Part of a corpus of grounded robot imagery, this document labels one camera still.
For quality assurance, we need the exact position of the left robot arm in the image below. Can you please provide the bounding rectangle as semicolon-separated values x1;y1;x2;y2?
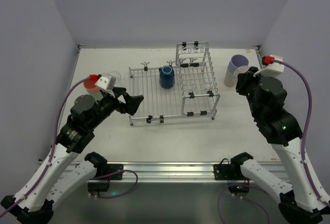
1;88;144;223

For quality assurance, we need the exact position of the pink plastic cup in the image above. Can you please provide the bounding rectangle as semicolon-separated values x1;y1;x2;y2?
83;79;100;95

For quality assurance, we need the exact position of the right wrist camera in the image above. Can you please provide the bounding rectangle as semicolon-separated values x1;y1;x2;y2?
254;55;284;77

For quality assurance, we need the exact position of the aluminium mounting rail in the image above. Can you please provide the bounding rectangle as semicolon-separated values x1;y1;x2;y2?
64;161;289;183

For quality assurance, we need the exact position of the clear plastic tumbler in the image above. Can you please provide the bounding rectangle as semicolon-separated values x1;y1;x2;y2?
108;71;122;87

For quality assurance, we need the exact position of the silver wire dish rack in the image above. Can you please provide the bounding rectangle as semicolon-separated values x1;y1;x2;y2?
128;41;220;125

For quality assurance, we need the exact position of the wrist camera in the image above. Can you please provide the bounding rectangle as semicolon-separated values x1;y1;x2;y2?
89;73;117;91
254;55;284;77

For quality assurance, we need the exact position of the lavender plastic cup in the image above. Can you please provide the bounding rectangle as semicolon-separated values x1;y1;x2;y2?
229;55;249;68

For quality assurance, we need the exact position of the beige plastic cup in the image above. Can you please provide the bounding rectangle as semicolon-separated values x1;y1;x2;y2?
224;70;237;88

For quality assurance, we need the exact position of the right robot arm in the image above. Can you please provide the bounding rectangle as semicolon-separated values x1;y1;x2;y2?
230;67;329;223

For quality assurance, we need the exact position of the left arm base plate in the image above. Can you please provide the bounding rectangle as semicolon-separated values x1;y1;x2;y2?
92;163;124;181

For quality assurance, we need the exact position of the light blue plastic cup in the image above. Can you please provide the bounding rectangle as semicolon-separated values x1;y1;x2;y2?
227;62;237;75

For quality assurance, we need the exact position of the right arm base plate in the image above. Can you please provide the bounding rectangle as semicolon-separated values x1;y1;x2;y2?
213;163;246;181

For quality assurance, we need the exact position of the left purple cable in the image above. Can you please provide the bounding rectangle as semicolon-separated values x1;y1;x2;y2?
0;76;139;218

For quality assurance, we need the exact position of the dark blue ceramic mug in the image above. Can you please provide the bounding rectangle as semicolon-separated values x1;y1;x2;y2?
159;65;175;89

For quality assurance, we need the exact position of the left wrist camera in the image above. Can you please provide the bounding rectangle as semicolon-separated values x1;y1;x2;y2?
89;73;117;91

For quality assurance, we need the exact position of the white floral ceramic mug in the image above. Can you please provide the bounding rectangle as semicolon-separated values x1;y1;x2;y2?
233;65;250;76

